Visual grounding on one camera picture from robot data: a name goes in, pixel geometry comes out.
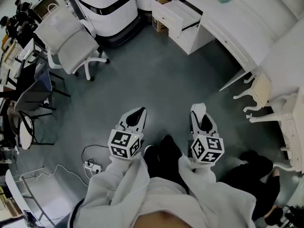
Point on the white table with metal legs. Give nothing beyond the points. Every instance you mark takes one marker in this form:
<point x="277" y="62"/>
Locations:
<point x="14" y="189"/>

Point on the white office chair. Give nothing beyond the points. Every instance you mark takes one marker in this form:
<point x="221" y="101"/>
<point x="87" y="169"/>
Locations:
<point x="69" y="41"/>

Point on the white drawer with brass knob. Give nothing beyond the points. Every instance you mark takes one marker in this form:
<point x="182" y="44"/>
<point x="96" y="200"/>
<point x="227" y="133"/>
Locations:
<point x="223" y="38"/>

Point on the white chair with black frame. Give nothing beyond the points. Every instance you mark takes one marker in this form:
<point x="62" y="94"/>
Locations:
<point x="26" y="132"/>

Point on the white office desk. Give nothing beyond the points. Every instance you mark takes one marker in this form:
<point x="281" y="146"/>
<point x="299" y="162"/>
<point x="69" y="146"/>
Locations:
<point x="26" y="51"/>

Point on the white power strip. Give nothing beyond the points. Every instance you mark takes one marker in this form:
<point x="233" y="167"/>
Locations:
<point x="93" y="167"/>

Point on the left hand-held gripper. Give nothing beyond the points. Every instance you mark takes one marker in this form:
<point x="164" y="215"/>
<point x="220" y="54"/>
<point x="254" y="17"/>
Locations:
<point x="123" y="144"/>

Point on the person's left forearm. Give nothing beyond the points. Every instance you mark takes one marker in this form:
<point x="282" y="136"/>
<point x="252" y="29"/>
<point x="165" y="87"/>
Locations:
<point x="121" y="167"/>

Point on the grey chair with black legs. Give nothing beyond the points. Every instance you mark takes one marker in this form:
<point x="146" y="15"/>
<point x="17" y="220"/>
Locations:
<point x="33" y="96"/>

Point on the white carved-leg table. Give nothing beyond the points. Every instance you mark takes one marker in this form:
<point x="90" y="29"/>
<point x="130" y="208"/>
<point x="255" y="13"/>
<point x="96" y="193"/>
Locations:
<point x="297" y="127"/>

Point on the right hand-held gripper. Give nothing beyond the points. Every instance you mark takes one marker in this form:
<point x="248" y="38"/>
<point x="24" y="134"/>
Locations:
<point x="207" y="148"/>

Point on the person's white hooded top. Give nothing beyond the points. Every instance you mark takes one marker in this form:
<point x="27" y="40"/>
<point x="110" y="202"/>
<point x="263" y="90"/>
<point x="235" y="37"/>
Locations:
<point x="166" y="198"/>

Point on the person's legs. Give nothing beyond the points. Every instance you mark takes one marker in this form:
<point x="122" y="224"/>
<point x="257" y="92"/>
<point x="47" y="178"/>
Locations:
<point x="168" y="155"/>

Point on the person's right forearm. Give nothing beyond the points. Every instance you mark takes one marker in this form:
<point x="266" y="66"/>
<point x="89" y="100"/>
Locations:
<point x="204" y="171"/>

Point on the white carved stool beige cushion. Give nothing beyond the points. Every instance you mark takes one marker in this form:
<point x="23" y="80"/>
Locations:
<point x="261" y="89"/>

